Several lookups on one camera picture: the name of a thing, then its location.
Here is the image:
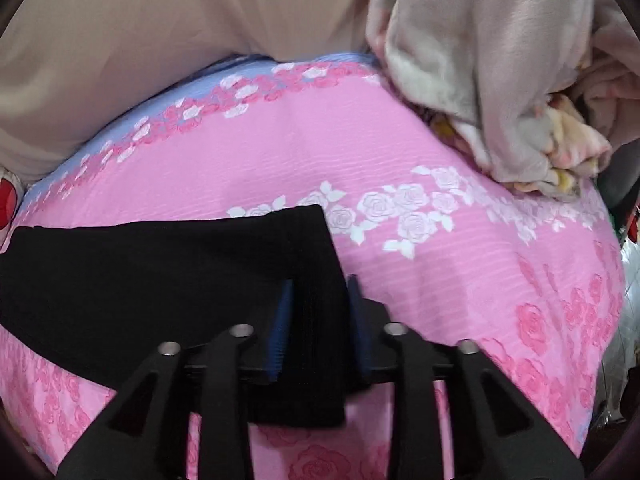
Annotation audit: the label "white cat face pillow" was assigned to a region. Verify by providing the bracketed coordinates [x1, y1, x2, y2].
[0, 167, 27, 253]

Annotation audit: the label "black pants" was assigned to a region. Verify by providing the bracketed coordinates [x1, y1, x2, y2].
[0, 204, 351, 429]

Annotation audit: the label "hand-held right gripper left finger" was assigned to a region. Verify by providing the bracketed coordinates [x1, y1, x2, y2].
[57, 279, 296, 480]

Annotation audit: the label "beige curtain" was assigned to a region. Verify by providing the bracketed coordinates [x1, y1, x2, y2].
[0, 0, 396, 187]

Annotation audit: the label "grey floral fleece blanket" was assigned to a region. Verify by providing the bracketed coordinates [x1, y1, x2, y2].
[365, 0, 640, 204]

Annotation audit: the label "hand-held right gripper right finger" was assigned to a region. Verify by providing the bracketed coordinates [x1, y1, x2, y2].
[347, 274, 586, 480]

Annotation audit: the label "pink rose print bed sheet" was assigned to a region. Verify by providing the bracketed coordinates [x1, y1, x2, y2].
[0, 52, 627, 480]

